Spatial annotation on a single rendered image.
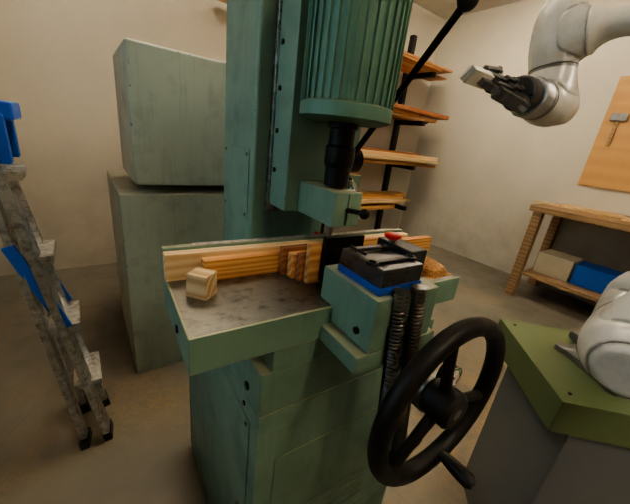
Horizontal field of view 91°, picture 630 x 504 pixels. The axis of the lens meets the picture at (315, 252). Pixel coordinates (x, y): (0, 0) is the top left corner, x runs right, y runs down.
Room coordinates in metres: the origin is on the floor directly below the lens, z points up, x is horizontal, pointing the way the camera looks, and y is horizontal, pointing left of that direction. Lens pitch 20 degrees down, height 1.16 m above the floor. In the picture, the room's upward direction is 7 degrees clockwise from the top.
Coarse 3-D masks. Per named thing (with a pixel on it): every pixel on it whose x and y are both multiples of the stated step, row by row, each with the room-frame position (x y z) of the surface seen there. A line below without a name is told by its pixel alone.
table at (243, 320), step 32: (224, 288) 0.47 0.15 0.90; (256, 288) 0.49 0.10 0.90; (288, 288) 0.50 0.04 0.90; (320, 288) 0.52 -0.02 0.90; (448, 288) 0.65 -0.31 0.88; (192, 320) 0.37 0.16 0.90; (224, 320) 0.38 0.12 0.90; (256, 320) 0.39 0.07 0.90; (288, 320) 0.41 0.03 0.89; (320, 320) 0.44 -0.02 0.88; (192, 352) 0.33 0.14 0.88; (224, 352) 0.35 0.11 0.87; (256, 352) 0.38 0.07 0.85; (352, 352) 0.38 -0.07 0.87; (384, 352) 0.40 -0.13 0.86
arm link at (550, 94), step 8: (544, 80) 0.80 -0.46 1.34; (544, 88) 0.80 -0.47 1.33; (552, 88) 0.80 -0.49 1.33; (544, 96) 0.79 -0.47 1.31; (552, 96) 0.80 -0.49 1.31; (544, 104) 0.79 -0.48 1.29; (552, 104) 0.81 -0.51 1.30; (512, 112) 0.84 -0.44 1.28; (528, 112) 0.81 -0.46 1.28; (536, 112) 0.80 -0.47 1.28; (544, 112) 0.82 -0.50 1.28
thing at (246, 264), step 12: (408, 240) 0.79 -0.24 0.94; (420, 240) 0.81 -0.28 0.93; (252, 252) 0.56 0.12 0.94; (264, 252) 0.56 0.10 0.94; (276, 252) 0.57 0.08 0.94; (204, 264) 0.49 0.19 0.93; (216, 264) 0.50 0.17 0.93; (228, 264) 0.51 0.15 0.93; (240, 264) 0.52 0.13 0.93; (252, 264) 0.54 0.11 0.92; (264, 264) 0.55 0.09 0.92; (276, 264) 0.57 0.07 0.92; (228, 276) 0.51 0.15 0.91; (240, 276) 0.52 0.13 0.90
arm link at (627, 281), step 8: (616, 280) 0.70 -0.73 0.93; (624, 280) 0.68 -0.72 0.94; (608, 288) 0.71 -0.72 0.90; (616, 288) 0.68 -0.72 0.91; (624, 288) 0.67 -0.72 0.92; (600, 296) 0.73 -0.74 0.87; (608, 296) 0.67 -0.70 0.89; (616, 296) 0.66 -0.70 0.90; (600, 304) 0.67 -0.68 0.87; (592, 312) 0.70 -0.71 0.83
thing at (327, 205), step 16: (304, 192) 0.68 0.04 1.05; (320, 192) 0.63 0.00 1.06; (336, 192) 0.59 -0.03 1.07; (352, 192) 0.61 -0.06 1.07; (304, 208) 0.67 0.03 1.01; (320, 208) 0.62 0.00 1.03; (336, 208) 0.59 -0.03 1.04; (352, 208) 0.61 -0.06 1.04; (336, 224) 0.59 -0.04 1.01; (352, 224) 0.62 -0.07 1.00
